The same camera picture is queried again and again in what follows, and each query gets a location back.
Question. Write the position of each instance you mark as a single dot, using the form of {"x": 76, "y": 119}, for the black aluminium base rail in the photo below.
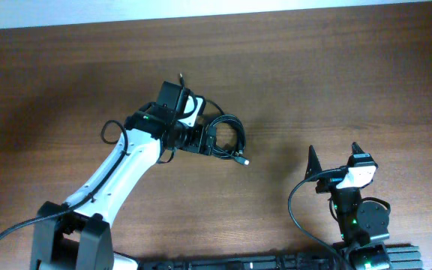
{"x": 276, "y": 260}

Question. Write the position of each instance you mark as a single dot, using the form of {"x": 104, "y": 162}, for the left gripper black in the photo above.
{"x": 195, "y": 143}

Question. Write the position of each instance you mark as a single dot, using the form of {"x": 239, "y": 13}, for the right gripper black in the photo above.
{"x": 328, "y": 184}

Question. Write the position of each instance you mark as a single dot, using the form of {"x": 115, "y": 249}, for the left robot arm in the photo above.
{"x": 78, "y": 234}

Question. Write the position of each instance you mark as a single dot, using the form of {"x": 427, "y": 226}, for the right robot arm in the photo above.
{"x": 363, "y": 222}

